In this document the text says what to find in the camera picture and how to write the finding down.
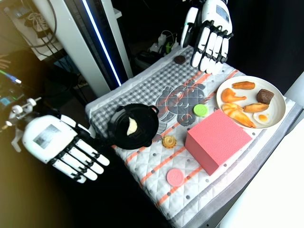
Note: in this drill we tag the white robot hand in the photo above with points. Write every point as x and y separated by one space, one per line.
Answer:
216 19
47 137

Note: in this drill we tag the black frying pan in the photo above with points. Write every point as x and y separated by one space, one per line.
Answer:
142 118

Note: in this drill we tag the red cube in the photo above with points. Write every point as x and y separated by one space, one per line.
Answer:
213 140

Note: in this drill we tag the dark chocolate sandwich cookie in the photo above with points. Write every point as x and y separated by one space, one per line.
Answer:
179 59

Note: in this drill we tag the green charger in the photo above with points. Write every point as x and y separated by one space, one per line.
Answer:
169 46

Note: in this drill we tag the white power adapter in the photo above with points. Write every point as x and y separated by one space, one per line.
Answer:
162 39

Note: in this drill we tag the white power strip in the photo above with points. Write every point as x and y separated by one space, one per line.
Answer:
155 47

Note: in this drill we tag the orange-brown toy sausage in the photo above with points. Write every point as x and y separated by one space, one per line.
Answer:
243 85

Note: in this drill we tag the black power adapter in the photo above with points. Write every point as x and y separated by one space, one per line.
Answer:
146 56

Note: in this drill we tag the white toy dumpling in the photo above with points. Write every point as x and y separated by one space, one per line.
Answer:
131 126

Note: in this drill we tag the brown toy chocolate piece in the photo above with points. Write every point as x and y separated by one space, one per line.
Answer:
264 96

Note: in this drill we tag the green round toy cookie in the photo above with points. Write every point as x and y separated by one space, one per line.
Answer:
201 110

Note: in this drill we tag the white column with blue light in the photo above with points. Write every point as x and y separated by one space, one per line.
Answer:
71 47

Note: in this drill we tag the cream round plate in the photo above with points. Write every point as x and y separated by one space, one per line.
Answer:
276 95

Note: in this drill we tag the brown toy bread piece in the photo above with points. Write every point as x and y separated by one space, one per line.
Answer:
255 108

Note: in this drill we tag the large orange toy shrimp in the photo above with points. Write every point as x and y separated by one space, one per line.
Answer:
237 114

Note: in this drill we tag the toy fried egg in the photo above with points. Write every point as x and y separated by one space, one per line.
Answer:
261 117

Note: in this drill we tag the yellow toy butter cookie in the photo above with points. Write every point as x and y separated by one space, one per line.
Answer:
169 141

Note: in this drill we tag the pink round toy cookie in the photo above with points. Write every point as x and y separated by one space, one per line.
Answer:
175 177

